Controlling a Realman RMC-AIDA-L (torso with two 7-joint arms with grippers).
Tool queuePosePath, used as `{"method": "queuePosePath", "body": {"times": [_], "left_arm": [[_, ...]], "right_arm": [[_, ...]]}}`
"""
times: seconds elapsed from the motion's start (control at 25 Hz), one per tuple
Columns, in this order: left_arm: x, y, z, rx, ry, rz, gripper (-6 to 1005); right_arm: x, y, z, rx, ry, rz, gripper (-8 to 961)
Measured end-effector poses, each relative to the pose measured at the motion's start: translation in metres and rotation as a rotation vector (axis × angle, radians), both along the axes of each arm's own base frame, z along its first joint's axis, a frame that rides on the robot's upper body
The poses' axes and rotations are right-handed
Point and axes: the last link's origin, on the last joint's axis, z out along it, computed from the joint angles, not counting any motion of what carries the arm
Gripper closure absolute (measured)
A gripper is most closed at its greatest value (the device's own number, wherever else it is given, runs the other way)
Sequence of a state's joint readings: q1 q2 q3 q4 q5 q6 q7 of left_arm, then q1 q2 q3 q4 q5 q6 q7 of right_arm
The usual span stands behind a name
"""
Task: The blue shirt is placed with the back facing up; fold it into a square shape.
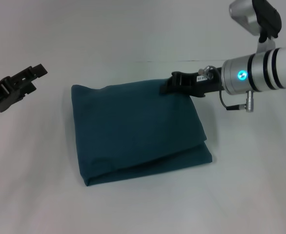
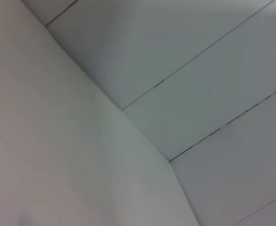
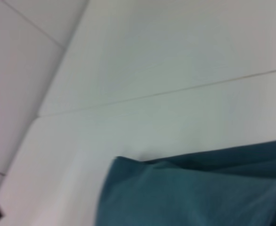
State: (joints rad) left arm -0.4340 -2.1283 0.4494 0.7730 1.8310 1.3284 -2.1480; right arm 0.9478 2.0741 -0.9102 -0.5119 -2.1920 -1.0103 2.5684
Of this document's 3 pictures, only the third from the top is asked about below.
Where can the blue shirt with FREE print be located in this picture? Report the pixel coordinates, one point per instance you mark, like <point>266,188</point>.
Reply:
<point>199,188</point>

